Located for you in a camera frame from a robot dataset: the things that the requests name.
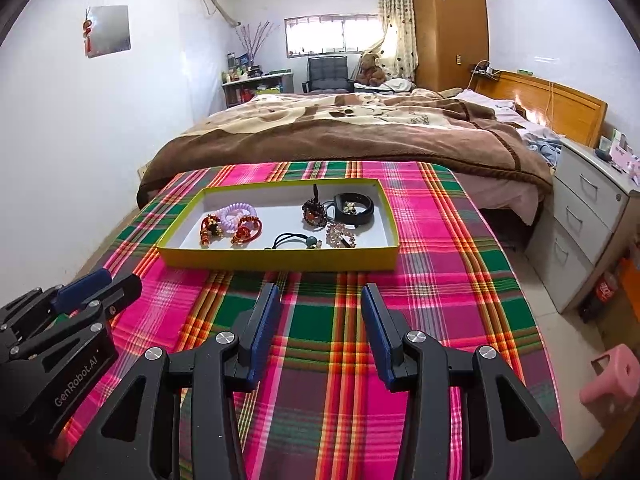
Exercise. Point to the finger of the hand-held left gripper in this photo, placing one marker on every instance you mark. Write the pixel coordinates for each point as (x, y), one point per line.
(125, 290)
(82, 287)

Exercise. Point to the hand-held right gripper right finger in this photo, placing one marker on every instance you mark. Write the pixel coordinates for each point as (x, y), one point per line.
(378, 340)

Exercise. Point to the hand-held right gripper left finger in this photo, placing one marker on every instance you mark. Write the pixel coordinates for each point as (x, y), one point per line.
(262, 340)

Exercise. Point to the yellow-green shallow cardboard box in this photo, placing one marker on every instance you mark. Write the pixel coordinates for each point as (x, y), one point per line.
(280, 257)

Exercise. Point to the black wristband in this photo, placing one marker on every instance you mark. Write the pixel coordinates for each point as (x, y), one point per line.
(367, 212)

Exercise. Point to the pink plaid tablecloth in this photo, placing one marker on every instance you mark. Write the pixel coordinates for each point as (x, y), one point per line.
(320, 320)

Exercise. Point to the brown printed blanket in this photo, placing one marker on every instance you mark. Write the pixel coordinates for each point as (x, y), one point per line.
(320, 130)

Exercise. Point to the red drink can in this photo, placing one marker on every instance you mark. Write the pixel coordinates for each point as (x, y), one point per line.
(607, 290)

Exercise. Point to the grey drawer nightstand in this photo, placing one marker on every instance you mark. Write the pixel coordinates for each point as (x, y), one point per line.
(580, 220)

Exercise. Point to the pink plastic stool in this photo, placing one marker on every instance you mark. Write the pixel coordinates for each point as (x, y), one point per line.
(612, 380)

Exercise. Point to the white shelf with bottles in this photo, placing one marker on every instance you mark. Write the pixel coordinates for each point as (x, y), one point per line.
(255, 87)

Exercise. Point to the blue crumpled clothes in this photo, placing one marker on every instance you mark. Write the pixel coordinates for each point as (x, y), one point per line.
(542, 147)

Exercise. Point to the orange box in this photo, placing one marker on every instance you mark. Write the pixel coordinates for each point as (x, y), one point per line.
(631, 285)

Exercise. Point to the white pillow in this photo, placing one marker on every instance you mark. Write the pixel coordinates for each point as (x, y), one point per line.
(487, 105)

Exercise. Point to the dark padded chair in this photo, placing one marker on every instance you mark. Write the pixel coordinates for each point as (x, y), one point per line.
(327, 75)

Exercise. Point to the brown teddy bear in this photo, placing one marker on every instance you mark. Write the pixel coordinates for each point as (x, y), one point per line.
(370, 70)

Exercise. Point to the dried branches in vase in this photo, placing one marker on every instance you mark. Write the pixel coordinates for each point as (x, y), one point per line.
(255, 42)

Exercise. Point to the wooden bed headboard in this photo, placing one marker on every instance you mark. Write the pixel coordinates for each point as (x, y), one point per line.
(560, 102)

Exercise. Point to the wrapped air conditioner pipe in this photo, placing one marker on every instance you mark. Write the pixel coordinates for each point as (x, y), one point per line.
(220, 2)

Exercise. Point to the clutter on nightstand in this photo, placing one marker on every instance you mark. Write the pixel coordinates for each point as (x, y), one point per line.
(620, 152)

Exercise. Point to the window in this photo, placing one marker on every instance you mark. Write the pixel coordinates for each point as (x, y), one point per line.
(330, 35)

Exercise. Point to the spotted curtain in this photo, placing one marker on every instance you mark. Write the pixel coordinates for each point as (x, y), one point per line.
(397, 25)

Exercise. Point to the wooden wardrobe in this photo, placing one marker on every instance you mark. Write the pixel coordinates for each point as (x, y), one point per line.
(447, 25)

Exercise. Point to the silver wall poster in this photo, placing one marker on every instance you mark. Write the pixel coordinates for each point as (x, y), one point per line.
(107, 30)

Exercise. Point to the wall shelf with power strip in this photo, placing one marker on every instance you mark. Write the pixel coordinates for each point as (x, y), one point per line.
(485, 72)

